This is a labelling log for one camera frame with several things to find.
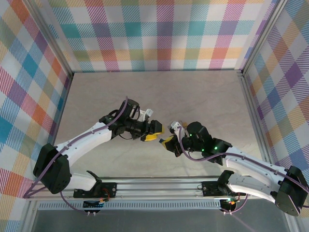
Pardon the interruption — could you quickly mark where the black connector module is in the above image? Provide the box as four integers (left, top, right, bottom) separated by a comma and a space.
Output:
219, 198, 239, 215
83, 198, 106, 216

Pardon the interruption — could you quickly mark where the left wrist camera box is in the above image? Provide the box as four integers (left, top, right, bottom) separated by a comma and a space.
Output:
139, 108, 155, 122

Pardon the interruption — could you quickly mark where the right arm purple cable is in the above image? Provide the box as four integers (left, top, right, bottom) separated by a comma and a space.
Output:
178, 127, 309, 215

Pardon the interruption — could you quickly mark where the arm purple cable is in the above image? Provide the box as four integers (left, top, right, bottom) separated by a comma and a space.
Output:
178, 127, 309, 215
25, 96, 129, 214

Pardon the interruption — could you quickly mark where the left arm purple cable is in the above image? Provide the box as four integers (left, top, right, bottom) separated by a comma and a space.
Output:
25, 96, 129, 214

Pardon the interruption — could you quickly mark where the aluminium mounting rail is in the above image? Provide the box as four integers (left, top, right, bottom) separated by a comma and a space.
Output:
26, 177, 294, 201

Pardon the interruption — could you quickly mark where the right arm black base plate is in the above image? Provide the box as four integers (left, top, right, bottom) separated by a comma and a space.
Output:
201, 180, 247, 197

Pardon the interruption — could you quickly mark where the slotted grey cable duct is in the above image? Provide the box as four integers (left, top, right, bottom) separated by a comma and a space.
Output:
38, 199, 223, 210

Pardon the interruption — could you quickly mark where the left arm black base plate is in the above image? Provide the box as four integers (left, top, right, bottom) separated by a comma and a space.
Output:
73, 182, 118, 199

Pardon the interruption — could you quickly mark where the aluminium side rail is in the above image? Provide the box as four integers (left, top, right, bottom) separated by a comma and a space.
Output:
238, 70, 276, 179
42, 72, 74, 181

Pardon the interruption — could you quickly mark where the aluminium corner post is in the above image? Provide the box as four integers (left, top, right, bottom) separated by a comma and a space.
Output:
23, 0, 74, 78
240, 0, 289, 75

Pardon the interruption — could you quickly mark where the aluminium frame bar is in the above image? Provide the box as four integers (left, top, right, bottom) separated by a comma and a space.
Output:
23, 200, 39, 232
284, 212, 304, 232

